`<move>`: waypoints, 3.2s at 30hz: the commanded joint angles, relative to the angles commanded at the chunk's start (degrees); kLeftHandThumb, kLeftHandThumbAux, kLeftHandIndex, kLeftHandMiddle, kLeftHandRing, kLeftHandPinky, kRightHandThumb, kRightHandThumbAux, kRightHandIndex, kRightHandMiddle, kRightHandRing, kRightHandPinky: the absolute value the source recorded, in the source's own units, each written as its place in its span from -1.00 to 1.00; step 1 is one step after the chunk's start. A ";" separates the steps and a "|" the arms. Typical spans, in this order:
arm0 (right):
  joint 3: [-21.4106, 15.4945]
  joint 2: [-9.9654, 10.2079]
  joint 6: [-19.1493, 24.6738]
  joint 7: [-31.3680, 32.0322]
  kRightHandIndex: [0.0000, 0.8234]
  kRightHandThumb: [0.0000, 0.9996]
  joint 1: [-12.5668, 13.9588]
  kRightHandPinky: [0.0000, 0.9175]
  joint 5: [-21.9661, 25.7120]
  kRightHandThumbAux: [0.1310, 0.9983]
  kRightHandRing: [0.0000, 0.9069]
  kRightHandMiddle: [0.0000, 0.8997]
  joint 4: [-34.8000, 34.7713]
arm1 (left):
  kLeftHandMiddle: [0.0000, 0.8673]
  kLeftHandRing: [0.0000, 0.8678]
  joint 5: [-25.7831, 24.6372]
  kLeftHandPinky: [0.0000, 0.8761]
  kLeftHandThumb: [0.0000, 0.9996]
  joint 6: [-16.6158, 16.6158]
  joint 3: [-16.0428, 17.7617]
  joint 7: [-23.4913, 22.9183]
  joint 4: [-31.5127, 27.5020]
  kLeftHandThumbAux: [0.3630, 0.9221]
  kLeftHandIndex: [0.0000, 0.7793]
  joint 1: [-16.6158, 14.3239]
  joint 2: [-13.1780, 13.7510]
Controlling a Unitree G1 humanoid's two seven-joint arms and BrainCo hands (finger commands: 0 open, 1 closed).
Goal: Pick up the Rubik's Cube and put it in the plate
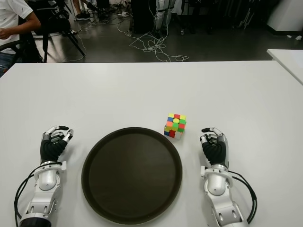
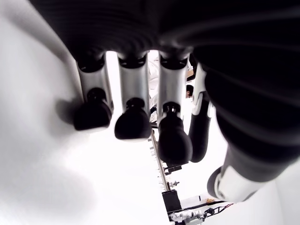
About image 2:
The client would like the silver humanoid robot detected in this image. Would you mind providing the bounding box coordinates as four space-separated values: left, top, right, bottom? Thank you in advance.
170 209 208 222

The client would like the person in white shirt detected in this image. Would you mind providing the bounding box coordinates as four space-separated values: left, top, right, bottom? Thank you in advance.
148 50 195 122

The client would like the black bracket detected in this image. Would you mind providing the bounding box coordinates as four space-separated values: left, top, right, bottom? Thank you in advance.
164 165 183 175

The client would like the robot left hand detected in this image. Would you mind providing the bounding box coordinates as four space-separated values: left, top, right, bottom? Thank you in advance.
28 0 300 203

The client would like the black frame with red wires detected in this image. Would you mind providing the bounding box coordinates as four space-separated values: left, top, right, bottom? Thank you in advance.
203 202 235 218

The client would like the black cabinet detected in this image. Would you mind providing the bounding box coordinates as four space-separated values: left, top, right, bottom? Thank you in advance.
161 190 183 221

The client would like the metal rail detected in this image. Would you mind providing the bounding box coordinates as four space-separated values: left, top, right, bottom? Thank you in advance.
149 130 171 192

